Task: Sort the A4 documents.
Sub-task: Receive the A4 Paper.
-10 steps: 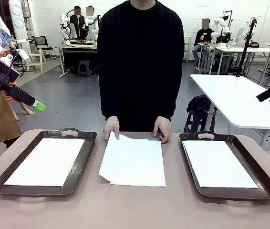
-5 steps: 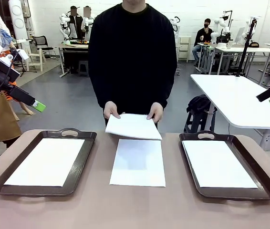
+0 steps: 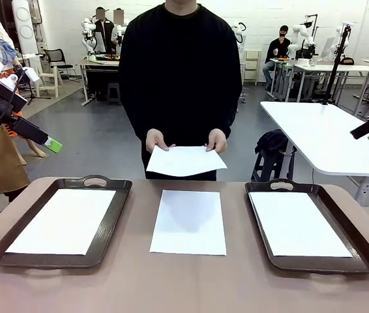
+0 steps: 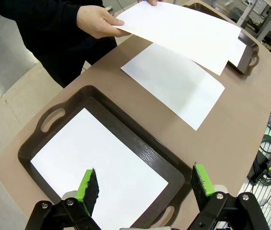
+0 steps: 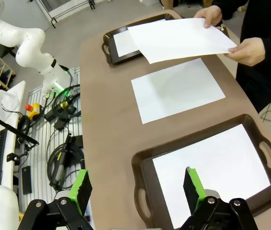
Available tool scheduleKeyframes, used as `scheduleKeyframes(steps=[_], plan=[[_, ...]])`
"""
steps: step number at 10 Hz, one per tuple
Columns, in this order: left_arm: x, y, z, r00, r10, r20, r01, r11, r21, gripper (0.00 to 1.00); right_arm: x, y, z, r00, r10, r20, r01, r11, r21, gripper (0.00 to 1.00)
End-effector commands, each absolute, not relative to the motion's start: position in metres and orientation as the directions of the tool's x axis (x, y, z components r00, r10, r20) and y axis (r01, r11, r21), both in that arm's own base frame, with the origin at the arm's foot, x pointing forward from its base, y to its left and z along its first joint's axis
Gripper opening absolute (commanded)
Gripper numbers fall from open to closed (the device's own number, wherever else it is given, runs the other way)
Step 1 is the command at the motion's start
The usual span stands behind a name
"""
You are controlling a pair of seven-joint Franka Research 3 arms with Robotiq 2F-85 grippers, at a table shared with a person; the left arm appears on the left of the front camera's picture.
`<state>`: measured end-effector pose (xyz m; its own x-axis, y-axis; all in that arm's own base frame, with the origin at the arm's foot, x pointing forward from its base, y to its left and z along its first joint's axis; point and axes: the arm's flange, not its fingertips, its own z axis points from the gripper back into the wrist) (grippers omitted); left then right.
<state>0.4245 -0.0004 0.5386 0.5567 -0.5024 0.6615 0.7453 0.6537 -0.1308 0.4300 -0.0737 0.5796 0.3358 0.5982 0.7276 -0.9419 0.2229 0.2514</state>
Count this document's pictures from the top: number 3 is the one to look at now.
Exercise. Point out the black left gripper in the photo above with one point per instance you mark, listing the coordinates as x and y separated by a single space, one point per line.
8 104

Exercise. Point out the white A4 paper sheet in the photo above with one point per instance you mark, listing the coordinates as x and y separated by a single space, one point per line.
187 225
60 221
184 159
298 225

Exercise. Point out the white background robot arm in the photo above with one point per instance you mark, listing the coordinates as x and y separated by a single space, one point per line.
297 32
238 32

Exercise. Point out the person's right forearm black sleeve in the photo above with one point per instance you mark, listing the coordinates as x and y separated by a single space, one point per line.
139 120

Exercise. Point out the person's left forearm black sleeve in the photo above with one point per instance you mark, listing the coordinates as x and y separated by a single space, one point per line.
228 117

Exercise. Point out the person's right hand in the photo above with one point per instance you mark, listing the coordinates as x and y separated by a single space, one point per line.
155 138

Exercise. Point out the person's left hand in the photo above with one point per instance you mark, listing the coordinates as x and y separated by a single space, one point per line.
218 138

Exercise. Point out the mannequin with orange shorts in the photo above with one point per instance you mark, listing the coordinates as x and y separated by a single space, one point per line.
38 151

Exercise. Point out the large white table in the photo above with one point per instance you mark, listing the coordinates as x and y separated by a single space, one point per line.
318 137

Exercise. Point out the white wooden stool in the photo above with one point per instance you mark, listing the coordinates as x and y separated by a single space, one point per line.
49 78

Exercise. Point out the black tripod stand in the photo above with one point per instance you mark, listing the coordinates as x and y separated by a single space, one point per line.
336 70

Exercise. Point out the long white background desk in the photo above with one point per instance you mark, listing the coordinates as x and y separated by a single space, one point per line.
334 68

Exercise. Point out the black office chair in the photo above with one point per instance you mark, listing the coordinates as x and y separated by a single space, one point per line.
54 57

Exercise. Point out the grey plastic stool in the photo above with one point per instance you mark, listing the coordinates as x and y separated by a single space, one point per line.
114 91

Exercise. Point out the patterned vase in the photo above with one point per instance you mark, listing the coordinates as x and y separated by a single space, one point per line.
313 61

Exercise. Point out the brown plastic serving tray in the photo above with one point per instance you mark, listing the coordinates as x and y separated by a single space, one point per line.
108 225
354 238

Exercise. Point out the white standing air conditioner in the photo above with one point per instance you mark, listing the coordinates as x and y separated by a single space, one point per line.
24 29

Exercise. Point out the black step stool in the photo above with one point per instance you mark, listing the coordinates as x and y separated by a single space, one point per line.
269 168

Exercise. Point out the background standing person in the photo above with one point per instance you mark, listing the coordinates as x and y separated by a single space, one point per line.
118 29
101 32

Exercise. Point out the seated man in black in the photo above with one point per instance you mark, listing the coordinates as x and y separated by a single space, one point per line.
279 49

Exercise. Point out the white drawer cabinet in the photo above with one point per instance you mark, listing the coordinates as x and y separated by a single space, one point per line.
252 65

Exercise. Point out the person in black sweater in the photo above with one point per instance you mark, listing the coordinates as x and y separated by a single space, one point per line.
178 65

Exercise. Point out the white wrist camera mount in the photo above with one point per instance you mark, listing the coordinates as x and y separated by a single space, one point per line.
3 83

